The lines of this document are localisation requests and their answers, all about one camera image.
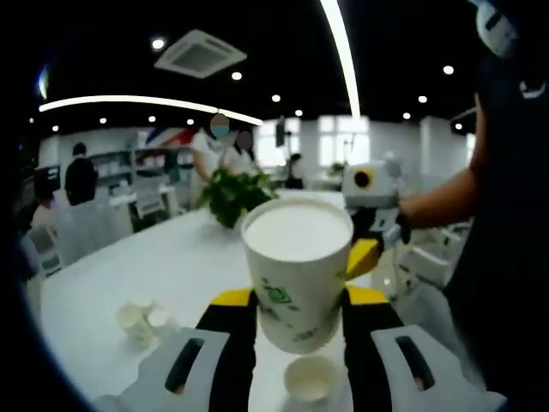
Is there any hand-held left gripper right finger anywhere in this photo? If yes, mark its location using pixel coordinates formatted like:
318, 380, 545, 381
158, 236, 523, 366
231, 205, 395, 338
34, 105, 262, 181
341, 285, 510, 412

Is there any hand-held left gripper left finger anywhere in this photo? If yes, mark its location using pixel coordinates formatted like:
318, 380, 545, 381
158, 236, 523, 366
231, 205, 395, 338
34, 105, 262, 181
92, 288, 258, 412

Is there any bright window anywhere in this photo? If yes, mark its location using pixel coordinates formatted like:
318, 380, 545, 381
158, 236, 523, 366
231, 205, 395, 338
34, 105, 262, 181
319, 115, 370, 167

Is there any white table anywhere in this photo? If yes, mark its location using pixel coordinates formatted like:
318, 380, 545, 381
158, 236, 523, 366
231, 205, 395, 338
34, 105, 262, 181
39, 188, 400, 412

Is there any person's dark shirt torso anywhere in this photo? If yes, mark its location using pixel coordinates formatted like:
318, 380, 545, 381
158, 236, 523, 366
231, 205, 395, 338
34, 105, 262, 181
441, 53, 549, 400

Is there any long ceiling strip light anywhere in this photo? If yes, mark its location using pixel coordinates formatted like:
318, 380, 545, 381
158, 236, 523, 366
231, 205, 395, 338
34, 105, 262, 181
319, 0, 361, 119

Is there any green potted plant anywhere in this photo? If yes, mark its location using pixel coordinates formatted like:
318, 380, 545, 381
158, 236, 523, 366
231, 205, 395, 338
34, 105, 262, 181
196, 168, 280, 230

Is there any grey partition panel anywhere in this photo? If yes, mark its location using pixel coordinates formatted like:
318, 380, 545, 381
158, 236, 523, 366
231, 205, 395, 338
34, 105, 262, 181
51, 201, 134, 267

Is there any white slatted chair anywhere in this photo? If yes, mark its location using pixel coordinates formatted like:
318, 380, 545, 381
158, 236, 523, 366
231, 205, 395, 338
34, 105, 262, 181
135, 188, 168, 220

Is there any white chest worn device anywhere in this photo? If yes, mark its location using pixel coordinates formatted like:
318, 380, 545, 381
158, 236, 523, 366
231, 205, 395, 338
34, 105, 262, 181
471, 0, 522, 59

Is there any ceiling air conditioner vent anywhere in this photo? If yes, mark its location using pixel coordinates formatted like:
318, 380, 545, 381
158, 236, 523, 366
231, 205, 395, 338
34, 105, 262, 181
154, 28, 249, 80

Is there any group of ceiling spot lights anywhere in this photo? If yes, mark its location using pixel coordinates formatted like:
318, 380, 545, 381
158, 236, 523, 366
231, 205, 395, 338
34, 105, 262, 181
27, 36, 464, 132

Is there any curved ceiling strip light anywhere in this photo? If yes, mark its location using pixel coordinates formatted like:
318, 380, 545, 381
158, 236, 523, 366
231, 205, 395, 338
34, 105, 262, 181
38, 94, 263, 126

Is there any red blue wall poster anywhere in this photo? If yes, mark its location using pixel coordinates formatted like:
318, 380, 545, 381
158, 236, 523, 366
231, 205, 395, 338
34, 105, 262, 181
141, 126, 196, 149

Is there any white wall shelf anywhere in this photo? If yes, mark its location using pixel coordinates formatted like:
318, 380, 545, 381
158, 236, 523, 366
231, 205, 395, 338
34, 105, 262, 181
92, 148, 194, 192

